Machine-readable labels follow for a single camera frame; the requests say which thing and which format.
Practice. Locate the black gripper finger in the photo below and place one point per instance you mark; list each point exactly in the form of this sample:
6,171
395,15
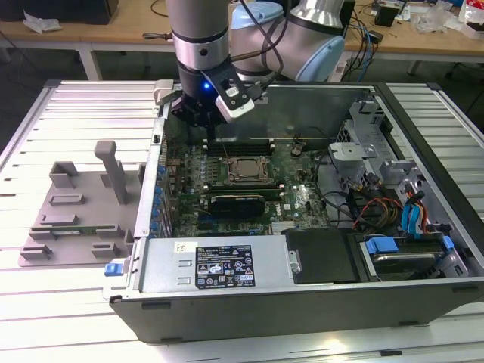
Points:
185,111

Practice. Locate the thin metal locking lever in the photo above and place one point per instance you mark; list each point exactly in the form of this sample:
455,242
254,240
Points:
225,148

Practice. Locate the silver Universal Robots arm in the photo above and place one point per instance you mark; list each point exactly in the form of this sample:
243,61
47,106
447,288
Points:
196,22

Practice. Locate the grey case clip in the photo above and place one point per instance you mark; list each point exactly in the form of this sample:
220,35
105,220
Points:
164,89

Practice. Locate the long wooden desk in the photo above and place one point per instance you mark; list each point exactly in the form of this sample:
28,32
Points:
113,32

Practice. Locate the black graphics card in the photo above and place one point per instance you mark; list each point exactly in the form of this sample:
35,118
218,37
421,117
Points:
238,206

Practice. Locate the grey parts rack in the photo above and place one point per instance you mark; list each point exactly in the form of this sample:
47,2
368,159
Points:
87,211

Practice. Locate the green motherboard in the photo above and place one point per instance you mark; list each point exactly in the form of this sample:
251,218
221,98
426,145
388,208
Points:
298,204

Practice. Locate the silver chipset heatsink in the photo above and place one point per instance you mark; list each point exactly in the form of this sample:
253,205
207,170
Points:
281,226

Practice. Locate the silver power supply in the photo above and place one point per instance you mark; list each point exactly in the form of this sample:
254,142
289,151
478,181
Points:
166,264

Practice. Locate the large black box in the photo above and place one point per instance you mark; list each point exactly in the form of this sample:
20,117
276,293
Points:
56,9

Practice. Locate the green RAM stick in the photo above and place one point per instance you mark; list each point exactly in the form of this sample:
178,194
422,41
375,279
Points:
81,228

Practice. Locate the crumpled clear plastic wrap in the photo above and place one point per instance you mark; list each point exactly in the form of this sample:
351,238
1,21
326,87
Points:
41,22

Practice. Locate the blue case latch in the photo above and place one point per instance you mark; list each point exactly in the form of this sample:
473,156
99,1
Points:
113,269

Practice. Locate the black power adapter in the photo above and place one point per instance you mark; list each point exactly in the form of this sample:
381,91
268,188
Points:
376,36

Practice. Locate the black plastic shroud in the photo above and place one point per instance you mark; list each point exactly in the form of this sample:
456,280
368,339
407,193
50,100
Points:
321,257

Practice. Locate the small black box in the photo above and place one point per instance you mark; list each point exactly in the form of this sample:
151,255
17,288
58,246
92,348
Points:
385,17

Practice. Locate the open black PC case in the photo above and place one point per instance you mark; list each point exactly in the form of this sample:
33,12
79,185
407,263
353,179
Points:
264,314

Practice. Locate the hard disk blue carrier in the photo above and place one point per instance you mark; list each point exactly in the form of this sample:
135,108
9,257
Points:
382,246

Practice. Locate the clear plastic bags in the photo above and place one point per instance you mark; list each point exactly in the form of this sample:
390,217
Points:
435,19

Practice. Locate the red white package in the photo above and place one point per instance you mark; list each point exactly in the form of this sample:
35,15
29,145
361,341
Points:
472,11

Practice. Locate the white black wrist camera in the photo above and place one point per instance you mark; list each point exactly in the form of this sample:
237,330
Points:
236,113

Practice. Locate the silver metal bracket plate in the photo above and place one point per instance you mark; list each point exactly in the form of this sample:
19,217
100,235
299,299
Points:
351,151

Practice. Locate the silver drive bay frame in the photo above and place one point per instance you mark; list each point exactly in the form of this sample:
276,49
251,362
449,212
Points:
363,109

